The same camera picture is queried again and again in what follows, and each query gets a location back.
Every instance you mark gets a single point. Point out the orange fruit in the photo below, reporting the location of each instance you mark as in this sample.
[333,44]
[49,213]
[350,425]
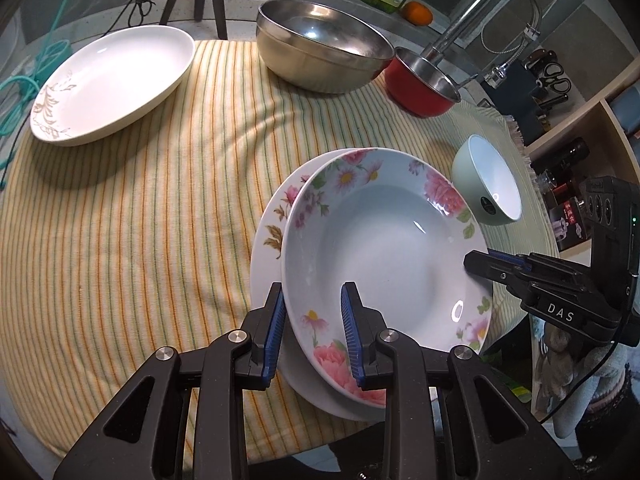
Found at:
[417,13]

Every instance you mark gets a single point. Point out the printed cloth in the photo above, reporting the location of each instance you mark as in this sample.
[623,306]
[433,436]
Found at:
[560,375]

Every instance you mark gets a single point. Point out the pink floral deep plate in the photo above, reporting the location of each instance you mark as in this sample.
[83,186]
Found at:
[390,240]

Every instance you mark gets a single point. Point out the black scissors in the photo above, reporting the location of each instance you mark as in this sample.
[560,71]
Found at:
[555,80]

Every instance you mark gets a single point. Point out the wooden shelf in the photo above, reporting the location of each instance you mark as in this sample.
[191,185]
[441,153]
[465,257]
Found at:
[595,130]

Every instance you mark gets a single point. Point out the grey-blue plastic jug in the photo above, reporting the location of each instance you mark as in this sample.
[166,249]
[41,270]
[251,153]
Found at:
[627,110]

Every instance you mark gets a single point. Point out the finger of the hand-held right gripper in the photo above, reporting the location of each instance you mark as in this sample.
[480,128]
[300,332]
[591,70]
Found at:
[555,270]
[495,270]

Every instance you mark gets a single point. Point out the dark knife block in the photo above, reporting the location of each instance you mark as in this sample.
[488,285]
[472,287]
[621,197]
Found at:
[525,100]

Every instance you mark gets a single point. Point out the red box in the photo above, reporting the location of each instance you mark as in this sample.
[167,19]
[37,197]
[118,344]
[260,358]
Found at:
[570,222]

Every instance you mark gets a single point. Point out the dark bottle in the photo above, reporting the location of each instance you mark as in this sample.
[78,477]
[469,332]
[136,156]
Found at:
[567,155]

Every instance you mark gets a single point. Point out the large stainless steel bowl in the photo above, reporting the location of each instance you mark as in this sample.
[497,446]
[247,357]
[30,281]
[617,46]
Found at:
[310,67]

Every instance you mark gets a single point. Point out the yellow striped cloth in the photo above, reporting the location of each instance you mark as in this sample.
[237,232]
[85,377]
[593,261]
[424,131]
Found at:
[150,240]

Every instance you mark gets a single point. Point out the small glass jar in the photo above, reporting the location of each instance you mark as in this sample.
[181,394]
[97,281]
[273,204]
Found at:
[557,182]

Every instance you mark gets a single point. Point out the white oval plate leaf pattern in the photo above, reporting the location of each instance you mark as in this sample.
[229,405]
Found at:
[115,80]

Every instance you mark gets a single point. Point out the light green ceramic bowl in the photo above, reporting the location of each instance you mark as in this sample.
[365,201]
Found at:
[470,185]

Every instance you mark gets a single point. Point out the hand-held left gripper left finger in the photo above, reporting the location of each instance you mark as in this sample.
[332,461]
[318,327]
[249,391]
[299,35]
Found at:
[272,337]

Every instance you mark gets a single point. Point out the white plate with brown flowers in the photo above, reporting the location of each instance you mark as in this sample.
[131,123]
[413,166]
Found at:
[268,242]

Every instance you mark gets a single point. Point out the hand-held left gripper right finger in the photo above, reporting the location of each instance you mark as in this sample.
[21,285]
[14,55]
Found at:
[350,337]

